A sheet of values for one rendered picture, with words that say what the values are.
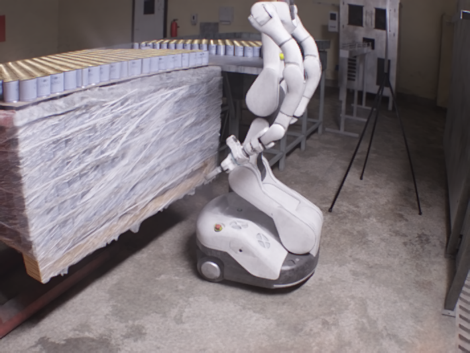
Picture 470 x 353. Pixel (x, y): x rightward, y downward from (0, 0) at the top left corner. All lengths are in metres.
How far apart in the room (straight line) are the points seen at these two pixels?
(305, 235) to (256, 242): 0.25
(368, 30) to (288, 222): 5.47
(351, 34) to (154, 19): 5.30
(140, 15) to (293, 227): 9.29
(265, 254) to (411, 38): 7.06
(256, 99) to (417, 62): 6.87
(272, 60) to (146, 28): 8.96
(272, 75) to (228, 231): 0.78
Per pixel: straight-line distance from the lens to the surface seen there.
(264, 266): 2.15
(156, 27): 10.68
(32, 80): 1.47
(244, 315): 2.15
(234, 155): 1.96
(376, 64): 7.29
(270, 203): 2.17
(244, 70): 2.47
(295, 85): 1.80
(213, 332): 2.04
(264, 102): 2.03
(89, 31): 12.35
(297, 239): 2.21
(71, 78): 1.60
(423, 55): 8.68
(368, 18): 7.28
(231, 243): 2.15
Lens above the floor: 1.39
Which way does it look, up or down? 23 degrees down
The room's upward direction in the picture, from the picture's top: 1 degrees clockwise
